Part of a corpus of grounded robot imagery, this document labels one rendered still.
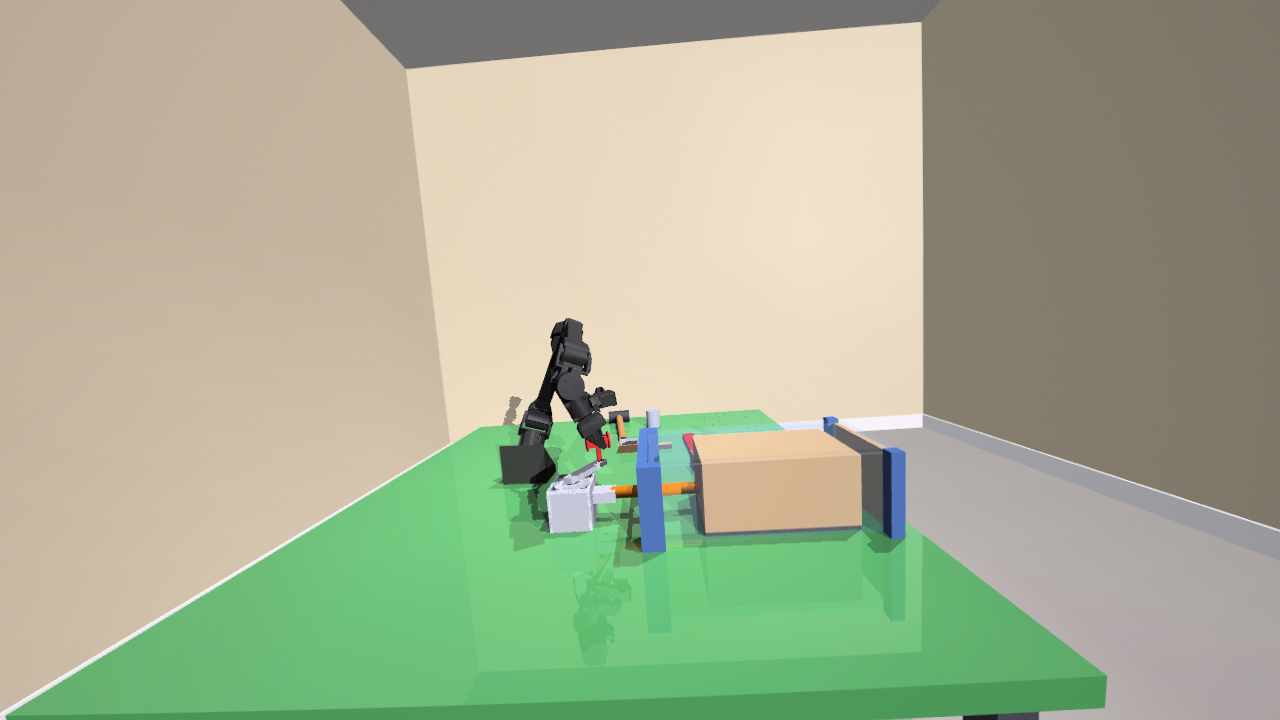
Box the mallet with orange handle and dark grey head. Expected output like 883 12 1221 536
609 410 630 439

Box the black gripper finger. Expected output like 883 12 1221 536
586 428 607 450

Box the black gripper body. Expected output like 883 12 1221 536
561 391 607 439

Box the blue rectangular frame bar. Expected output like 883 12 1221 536
636 428 653 553

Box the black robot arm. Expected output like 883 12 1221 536
518 318 617 446

